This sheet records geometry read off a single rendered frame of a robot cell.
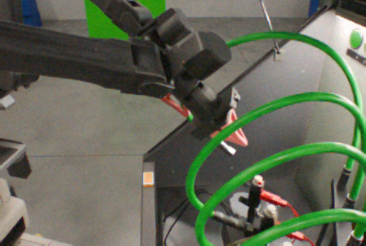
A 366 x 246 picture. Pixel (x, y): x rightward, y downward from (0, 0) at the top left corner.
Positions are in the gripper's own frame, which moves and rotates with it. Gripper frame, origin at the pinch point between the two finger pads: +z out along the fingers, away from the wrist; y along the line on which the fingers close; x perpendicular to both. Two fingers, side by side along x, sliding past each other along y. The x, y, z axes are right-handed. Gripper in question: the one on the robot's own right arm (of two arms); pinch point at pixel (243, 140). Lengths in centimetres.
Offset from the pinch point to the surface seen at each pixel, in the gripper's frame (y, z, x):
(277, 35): 16.0, -9.7, 8.4
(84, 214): -154, 23, 67
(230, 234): -18.9, 18.6, -1.9
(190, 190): -7.4, -4.2, -11.7
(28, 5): -342, -229, 467
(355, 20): 28.9, 4.4, 25.7
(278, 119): -3.4, 20.6, 35.0
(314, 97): 16.2, -3.5, -6.5
